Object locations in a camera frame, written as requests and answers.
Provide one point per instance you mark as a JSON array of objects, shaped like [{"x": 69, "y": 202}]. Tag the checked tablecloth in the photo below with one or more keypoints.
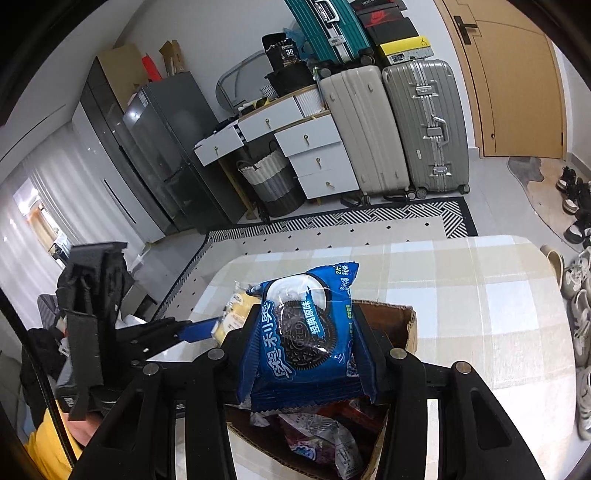
[{"x": 461, "y": 300}]

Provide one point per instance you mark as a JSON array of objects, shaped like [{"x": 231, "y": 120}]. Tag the black printed bag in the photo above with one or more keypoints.
[{"x": 284, "y": 53}]

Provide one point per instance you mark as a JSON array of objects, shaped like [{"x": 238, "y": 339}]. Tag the red paper item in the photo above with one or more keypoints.
[{"x": 150, "y": 69}]

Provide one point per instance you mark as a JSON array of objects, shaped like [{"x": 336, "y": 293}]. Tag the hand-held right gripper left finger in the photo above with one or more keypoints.
[{"x": 238, "y": 360}]

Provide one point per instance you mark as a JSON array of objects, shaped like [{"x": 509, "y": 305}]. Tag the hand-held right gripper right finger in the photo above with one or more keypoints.
[{"x": 369, "y": 364}]

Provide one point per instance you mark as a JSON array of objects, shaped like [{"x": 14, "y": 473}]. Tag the pile of loose shoes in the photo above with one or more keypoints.
[{"x": 579, "y": 286}]

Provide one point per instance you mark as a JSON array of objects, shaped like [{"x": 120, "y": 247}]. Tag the teal suitcase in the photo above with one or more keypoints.
[{"x": 323, "y": 27}]

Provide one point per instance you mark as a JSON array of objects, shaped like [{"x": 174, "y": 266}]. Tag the person's left hand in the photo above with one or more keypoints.
[{"x": 84, "y": 429}]

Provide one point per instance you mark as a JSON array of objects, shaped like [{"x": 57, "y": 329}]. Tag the purple candy packet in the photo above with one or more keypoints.
[{"x": 318, "y": 441}]

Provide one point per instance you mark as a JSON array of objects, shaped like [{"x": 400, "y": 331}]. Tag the small open cardboard carton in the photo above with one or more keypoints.
[{"x": 171, "y": 57}]

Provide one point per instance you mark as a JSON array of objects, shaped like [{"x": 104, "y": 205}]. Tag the woven laundry basket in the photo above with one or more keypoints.
[{"x": 272, "y": 184}]

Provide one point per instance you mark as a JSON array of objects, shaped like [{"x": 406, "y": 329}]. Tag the black white patterned rug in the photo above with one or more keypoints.
[{"x": 369, "y": 217}]

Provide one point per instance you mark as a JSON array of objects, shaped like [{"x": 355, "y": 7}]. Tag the silver suitcase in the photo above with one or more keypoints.
[{"x": 429, "y": 124}]

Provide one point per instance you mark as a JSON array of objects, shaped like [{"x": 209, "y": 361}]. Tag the wooden door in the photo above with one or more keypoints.
[{"x": 508, "y": 78}]

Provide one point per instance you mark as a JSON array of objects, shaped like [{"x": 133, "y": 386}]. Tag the white curtain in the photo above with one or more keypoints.
[{"x": 27, "y": 221}]

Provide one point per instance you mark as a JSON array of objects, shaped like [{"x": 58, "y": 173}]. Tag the white drawer desk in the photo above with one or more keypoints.
[{"x": 314, "y": 152}]

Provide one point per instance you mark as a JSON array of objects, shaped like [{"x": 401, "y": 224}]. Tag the dark red barcode packet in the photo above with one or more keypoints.
[{"x": 355, "y": 412}]

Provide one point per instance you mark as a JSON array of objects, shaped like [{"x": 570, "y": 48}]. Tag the silver snack packet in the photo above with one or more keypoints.
[{"x": 262, "y": 418}]

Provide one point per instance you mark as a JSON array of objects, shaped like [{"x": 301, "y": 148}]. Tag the white suitcase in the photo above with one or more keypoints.
[{"x": 360, "y": 129}]

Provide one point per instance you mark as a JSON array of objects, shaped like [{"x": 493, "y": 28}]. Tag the large flat cardboard carton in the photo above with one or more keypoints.
[{"x": 120, "y": 69}]

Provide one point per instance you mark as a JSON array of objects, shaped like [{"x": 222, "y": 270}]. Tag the red black shoe box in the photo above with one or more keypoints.
[{"x": 378, "y": 18}]

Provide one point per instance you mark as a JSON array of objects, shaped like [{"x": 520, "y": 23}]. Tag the person's left forearm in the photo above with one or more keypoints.
[{"x": 46, "y": 445}]

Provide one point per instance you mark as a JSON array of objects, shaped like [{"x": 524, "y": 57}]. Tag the yellow cake packet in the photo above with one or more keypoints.
[{"x": 240, "y": 309}]

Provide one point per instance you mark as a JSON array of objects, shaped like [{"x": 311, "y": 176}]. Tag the dark glass cabinet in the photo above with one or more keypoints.
[{"x": 106, "y": 138}]

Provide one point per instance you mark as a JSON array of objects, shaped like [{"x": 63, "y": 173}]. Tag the black storage box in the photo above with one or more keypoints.
[{"x": 291, "y": 81}]

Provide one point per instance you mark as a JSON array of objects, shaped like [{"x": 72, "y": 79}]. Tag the grey fridge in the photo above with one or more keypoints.
[{"x": 171, "y": 147}]

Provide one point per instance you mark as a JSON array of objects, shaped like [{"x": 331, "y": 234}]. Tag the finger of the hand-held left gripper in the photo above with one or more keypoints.
[
  {"x": 157, "y": 353},
  {"x": 198, "y": 331}
]

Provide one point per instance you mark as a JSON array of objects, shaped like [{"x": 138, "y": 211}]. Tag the yellow black shoe box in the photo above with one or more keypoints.
[{"x": 406, "y": 51}]

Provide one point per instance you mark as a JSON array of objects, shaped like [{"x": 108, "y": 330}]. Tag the brown cardboard box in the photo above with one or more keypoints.
[{"x": 406, "y": 327}]

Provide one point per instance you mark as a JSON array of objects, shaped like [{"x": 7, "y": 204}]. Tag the blue cookie packet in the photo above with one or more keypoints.
[{"x": 300, "y": 341}]

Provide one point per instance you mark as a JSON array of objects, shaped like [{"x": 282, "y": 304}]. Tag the thin black shoe box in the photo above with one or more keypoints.
[{"x": 374, "y": 4}]

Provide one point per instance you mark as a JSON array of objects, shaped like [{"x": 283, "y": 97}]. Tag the chrome oval mirror frame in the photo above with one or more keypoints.
[{"x": 231, "y": 74}]

